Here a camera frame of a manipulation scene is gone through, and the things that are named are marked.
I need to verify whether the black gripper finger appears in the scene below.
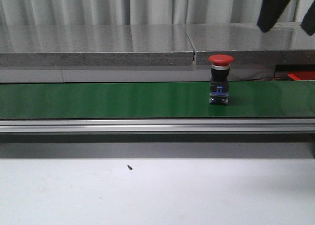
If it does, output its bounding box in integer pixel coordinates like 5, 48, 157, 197
301, 1, 315, 36
257, 0, 291, 33

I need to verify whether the right grey stone slab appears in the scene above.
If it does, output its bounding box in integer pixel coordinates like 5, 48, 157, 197
186, 22, 315, 65

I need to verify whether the grey stone slab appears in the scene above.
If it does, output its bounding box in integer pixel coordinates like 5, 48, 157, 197
186, 22, 315, 65
0, 25, 194, 67

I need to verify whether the red plastic bin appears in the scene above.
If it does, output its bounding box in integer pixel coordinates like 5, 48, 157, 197
287, 71, 315, 81

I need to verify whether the green conveyor belt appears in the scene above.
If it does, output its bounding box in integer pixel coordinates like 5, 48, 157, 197
0, 81, 315, 119

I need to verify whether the left grey stone slab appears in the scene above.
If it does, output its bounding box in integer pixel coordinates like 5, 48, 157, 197
0, 25, 194, 67

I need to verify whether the grey pleated curtain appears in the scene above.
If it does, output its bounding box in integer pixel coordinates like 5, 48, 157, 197
0, 0, 315, 26

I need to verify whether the red and black cable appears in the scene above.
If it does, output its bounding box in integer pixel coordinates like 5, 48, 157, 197
246, 76, 284, 82

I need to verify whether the aluminium conveyor side rail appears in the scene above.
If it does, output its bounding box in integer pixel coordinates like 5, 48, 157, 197
0, 118, 315, 133

